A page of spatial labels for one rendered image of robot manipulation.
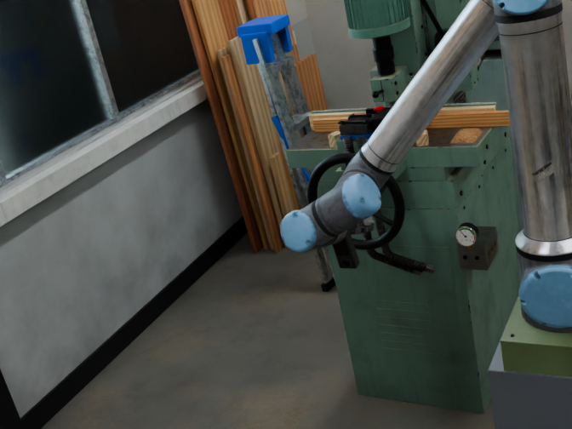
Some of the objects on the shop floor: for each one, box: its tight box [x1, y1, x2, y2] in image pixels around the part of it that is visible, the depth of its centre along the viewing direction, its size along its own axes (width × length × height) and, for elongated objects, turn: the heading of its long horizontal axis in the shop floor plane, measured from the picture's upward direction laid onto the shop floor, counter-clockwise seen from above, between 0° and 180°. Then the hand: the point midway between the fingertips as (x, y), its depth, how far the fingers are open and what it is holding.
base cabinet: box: [328, 139, 520, 414], centre depth 275 cm, size 45×58×71 cm
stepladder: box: [237, 14, 337, 292], centre depth 339 cm, size 27×25×116 cm
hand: (368, 225), depth 204 cm, fingers closed
